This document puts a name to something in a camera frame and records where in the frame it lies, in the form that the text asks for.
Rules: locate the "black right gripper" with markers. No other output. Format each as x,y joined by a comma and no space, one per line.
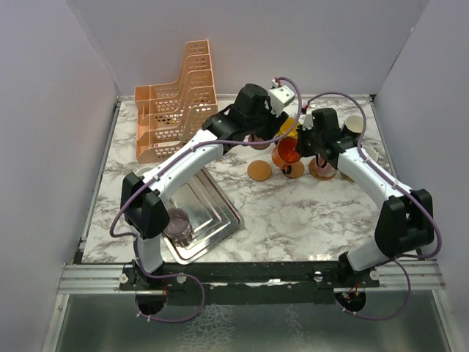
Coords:
301,134

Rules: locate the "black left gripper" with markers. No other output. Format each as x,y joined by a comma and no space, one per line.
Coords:
273,122

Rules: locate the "woven rattan coaster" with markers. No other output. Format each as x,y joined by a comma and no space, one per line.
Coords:
346,177
318,176

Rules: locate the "yellow black mug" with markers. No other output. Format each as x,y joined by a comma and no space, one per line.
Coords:
290,125

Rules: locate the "orange metallic cup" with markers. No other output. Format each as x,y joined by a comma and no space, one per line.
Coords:
285,155

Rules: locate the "light brown wooden coaster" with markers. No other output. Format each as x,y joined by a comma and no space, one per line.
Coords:
294,170

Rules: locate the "white cream cup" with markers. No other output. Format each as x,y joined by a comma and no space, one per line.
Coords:
371,153

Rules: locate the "light beech wooden coaster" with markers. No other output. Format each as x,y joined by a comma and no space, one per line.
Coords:
259,170

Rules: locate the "dark walnut coaster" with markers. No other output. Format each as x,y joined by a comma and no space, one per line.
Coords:
257,143

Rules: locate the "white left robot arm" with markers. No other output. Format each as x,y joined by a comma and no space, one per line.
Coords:
143,198

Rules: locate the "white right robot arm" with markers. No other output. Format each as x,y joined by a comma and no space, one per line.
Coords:
404,222

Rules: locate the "purple glass cup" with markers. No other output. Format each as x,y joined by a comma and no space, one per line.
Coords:
179,229

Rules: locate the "peach plastic file organizer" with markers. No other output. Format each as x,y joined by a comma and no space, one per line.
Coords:
168,115

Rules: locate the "silver metal tray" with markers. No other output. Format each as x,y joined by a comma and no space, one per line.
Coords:
212,215

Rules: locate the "white pink mug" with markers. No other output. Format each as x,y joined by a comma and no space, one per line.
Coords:
142,171

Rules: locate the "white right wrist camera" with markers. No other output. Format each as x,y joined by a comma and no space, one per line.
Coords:
308,122

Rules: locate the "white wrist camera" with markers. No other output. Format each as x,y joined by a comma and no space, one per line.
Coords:
308,122
280,98

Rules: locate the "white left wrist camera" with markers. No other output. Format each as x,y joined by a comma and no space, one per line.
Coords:
280,98

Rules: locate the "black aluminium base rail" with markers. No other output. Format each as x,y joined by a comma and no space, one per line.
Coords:
245,283

